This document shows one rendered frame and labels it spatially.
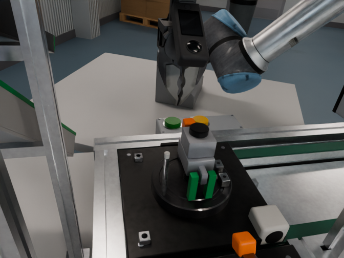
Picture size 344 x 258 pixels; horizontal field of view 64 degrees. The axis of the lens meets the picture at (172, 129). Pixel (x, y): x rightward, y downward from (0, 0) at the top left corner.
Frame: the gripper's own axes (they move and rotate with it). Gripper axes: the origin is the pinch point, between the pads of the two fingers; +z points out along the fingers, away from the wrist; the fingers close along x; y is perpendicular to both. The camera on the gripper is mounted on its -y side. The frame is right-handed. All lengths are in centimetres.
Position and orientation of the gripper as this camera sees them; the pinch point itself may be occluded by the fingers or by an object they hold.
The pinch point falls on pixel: (178, 101)
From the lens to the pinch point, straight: 54.3
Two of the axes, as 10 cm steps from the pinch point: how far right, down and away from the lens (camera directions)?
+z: -0.8, 8.3, 5.5
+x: -9.7, 0.5, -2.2
